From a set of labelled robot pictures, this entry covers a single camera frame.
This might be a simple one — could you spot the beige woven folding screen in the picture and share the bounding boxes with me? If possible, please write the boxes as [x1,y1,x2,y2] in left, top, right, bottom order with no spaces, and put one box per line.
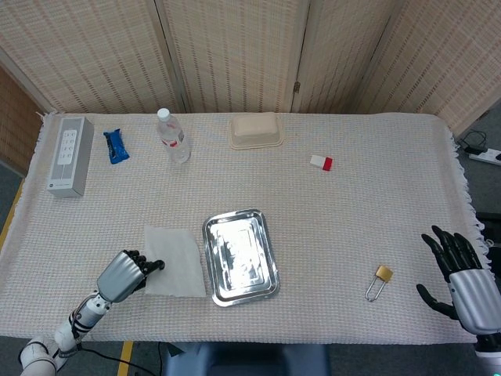
[0,0,501,136]

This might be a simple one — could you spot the brown woven screen panel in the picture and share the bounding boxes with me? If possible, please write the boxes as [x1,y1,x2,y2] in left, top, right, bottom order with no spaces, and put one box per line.
[0,66,43,172]

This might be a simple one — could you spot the black power adapter cable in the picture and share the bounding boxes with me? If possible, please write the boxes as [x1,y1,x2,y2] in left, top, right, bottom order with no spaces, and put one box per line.
[457,129,488,156]

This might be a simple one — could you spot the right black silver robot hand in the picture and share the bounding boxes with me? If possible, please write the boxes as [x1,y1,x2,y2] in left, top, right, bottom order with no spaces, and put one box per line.
[416,225,498,336]

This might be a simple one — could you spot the silver metal tray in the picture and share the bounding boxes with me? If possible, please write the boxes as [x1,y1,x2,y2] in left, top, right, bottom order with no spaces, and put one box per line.
[201,208,281,308]

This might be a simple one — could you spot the red white small box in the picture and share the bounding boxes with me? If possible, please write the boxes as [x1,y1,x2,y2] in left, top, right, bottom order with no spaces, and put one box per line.
[309,154,334,172]

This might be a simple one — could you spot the white power strip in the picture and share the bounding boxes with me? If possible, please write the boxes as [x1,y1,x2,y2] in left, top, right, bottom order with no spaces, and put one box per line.
[468,147,501,165]

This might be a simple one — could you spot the white woven tablecloth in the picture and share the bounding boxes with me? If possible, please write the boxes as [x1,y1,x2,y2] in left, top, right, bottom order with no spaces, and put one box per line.
[0,111,488,346]

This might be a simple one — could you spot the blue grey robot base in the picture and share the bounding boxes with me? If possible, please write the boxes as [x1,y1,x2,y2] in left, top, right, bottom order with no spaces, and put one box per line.
[162,342,332,376]

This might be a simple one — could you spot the brass padlock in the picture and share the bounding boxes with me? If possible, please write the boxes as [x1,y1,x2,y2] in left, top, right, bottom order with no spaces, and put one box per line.
[365,265,395,302]

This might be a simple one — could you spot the grey power strip box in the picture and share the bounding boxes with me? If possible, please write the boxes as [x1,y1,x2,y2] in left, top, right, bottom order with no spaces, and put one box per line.
[45,116,96,198]

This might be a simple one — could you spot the blue snack packet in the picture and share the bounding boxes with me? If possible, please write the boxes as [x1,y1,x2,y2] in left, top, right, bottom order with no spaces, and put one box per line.
[103,129,131,165]

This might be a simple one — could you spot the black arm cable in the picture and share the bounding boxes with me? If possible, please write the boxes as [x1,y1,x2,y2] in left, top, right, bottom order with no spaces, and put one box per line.
[76,343,157,376]

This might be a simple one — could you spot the clear plastic water bottle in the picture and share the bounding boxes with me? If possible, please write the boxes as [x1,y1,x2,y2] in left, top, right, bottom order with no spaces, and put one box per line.
[157,108,192,165]

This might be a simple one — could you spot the beige food container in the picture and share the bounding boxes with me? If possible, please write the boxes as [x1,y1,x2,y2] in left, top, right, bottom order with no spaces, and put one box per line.
[228,111,285,150]

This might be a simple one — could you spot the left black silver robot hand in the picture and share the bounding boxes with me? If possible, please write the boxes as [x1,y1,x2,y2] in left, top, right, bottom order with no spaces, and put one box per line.
[96,249,166,303]

